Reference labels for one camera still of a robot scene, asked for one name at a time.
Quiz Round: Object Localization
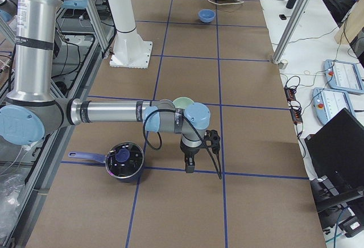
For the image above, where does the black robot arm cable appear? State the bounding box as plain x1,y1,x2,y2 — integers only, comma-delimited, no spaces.
142,108,223,180

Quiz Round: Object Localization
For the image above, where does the upper teach pendant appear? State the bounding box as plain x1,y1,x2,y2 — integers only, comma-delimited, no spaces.
323,59,363,94

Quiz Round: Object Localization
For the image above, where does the black laptop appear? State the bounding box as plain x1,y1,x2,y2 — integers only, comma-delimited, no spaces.
304,107,364,186

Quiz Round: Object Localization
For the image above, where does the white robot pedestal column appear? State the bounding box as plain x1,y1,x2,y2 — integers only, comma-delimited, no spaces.
108,0,152,69

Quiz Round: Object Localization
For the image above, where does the aluminium frame post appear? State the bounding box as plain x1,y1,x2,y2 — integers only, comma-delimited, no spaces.
271,0,310,64

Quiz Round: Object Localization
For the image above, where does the black orange power strip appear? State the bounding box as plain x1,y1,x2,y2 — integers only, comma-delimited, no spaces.
284,86,303,125

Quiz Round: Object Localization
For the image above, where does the green bowl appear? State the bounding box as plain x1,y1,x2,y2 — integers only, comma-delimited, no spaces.
173,97,194,109

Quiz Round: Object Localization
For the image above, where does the blue saucepan with glass lid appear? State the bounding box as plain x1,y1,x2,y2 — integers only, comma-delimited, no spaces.
68,142,145,183

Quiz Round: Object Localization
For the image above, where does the blue bowl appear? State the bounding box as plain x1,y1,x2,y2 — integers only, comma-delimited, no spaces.
198,9,216,23

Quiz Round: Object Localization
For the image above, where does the small black box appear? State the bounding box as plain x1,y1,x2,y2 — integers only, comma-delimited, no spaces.
279,14,287,20

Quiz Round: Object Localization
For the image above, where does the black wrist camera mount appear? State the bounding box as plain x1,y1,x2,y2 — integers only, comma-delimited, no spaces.
204,130,221,155

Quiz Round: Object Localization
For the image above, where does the black monitor panel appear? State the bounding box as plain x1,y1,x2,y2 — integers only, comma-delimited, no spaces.
322,0,359,27

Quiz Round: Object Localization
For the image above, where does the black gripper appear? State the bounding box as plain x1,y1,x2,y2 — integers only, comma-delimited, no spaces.
180,135,201,173

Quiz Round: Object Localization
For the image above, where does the teach pendant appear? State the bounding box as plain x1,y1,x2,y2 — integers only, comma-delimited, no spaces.
312,88,355,125
323,59,363,94

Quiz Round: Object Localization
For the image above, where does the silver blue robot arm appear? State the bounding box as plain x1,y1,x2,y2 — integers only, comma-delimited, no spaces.
1,0,212,173

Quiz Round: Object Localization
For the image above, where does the lower teach pendant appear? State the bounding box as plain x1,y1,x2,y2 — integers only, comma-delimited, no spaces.
312,88,355,125

